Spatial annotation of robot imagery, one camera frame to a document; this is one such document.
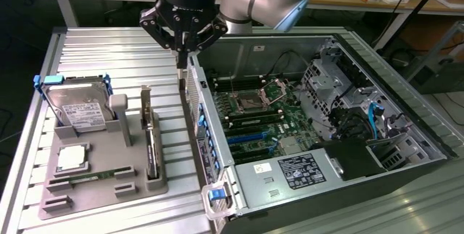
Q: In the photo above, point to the perforated metal disk bay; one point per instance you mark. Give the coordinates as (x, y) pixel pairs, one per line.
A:
(323, 82)

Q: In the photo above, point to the CPU socket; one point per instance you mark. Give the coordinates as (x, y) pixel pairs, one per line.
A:
(250, 102)

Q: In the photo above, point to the aluminium profile frame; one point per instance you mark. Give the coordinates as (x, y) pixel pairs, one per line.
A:
(435, 49)

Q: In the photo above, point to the grey metal drive tray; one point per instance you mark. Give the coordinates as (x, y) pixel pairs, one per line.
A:
(395, 152)

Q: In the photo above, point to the grey plastic parts rack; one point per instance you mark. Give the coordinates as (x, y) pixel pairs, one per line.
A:
(102, 196)

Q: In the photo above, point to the black RAM stick white label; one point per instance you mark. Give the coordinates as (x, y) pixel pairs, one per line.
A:
(250, 122)

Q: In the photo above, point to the black expansion slot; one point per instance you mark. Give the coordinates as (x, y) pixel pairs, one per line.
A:
(253, 155)

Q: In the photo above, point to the open black PC case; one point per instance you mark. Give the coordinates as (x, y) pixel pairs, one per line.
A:
(399, 190)

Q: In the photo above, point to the thin metal locking lever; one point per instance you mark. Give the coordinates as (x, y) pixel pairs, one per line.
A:
(232, 84)

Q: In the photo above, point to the blue card retention latch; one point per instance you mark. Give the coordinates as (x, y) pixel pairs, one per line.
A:
(214, 155)
(210, 144)
(202, 121)
(217, 168)
(206, 133)
(201, 108)

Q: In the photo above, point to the black slanted pole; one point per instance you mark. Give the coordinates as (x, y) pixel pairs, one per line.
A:
(416, 8)

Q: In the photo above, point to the black case switch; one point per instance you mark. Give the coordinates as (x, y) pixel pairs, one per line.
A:
(204, 84)

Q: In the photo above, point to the black computer tower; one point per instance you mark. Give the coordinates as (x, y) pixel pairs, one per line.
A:
(442, 79)

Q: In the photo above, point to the hard disk blue caddy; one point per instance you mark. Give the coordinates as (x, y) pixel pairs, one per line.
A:
(78, 103)

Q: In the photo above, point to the green RAM stick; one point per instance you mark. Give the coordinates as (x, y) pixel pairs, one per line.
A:
(93, 177)

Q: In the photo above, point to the graphics card black fan shroud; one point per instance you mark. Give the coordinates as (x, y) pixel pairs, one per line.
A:
(151, 147)

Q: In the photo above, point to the grey power supply unit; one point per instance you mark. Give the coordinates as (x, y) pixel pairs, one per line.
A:
(308, 169)

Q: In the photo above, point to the silver chipset heat sink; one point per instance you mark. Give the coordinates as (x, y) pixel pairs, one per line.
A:
(290, 145)

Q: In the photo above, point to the green motherboard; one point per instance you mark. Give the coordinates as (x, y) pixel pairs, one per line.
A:
(290, 120)

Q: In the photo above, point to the blue case latch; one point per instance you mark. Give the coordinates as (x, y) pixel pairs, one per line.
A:
(217, 193)

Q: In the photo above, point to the blue expansion slot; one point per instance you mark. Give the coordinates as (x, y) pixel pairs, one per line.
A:
(246, 138)

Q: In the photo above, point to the silver CPU chip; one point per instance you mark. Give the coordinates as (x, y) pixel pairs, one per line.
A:
(71, 156)

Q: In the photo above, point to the metal socket cover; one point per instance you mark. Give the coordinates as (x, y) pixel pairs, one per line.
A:
(277, 88)

